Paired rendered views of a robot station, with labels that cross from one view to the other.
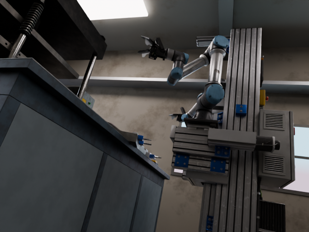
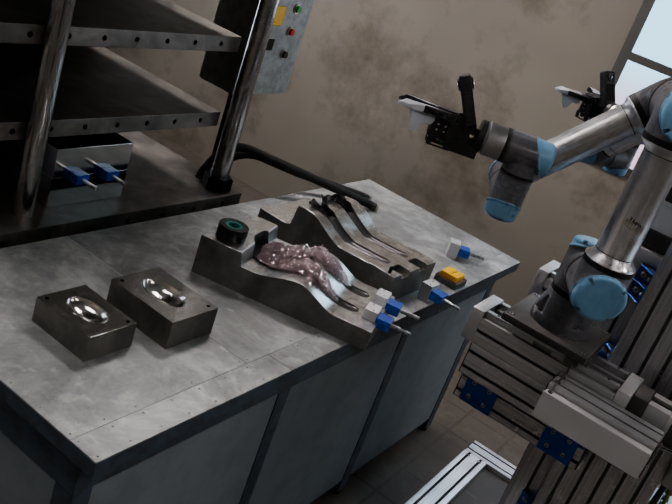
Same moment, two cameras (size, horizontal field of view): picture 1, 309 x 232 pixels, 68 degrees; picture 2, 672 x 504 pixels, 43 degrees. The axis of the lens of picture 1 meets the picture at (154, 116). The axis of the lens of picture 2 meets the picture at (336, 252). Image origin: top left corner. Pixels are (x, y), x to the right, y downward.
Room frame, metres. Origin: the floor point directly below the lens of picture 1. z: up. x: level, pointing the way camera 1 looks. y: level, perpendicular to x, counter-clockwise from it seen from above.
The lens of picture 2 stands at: (-0.51, 0.03, 1.83)
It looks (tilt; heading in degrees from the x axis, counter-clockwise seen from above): 23 degrees down; 6
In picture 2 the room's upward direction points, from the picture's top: 20 degrees clockwise
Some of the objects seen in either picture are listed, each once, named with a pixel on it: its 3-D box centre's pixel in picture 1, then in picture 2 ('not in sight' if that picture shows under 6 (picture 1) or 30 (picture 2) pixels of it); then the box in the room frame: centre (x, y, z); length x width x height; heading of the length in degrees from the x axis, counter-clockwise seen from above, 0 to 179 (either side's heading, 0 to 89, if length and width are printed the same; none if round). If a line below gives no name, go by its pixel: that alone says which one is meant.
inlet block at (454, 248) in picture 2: not in sight; (466, 252); (2.31, -0.10, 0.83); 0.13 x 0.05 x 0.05; 97
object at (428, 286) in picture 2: (153, 156); (441, 298); (1.85, -0.06, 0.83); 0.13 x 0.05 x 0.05; 66
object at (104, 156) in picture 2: not in sight; (35, 137); (1.70, 1.21, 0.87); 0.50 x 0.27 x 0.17; 69
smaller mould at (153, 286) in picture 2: not in sight; (161, 306); (1.17, 0.54, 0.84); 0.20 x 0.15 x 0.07; 69
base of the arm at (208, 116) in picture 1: (203, 118); (567, 306); (1.49, -0.34, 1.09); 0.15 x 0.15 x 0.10
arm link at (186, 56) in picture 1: (180, 57); (526, 154); (1.33, -0.09, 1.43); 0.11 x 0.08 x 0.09; 96
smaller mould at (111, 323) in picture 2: not in sight; (84, 321); (0.99, 0.64, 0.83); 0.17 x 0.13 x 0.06; 69
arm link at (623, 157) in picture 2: not in sight; (617, 156); (2.22, -0.40, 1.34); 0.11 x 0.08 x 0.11; 134
